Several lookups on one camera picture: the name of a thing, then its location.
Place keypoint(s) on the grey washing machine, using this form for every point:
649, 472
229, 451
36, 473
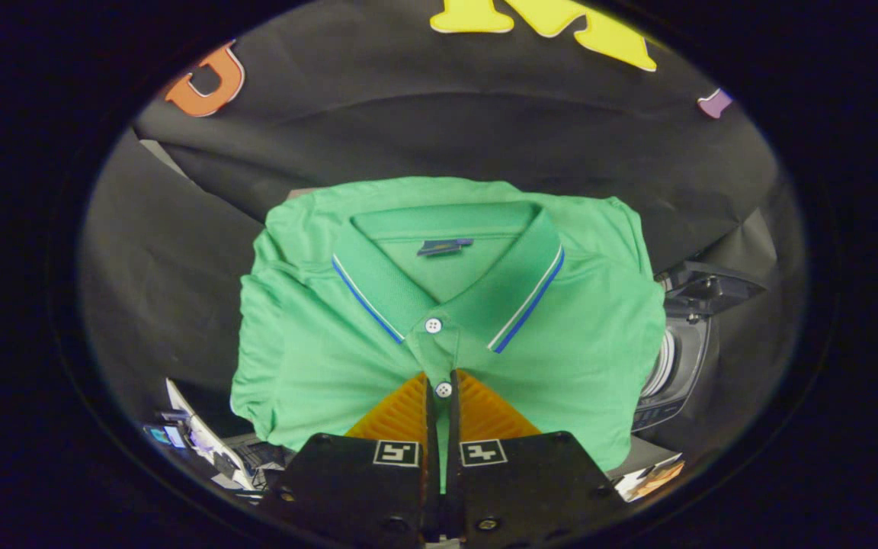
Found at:
683, 358

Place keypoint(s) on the white printed paper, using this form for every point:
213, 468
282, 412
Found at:
203, 435

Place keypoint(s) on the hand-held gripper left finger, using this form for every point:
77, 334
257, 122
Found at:
363, 488

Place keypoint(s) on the green polo shirt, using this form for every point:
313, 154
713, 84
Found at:
561, 358

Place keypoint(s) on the black backdrop cloth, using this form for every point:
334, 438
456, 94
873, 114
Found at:
408, 114

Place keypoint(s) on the tan orange object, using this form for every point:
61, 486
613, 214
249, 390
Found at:
656, 479

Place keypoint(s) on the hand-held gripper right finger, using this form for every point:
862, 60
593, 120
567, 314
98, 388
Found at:
523, 488

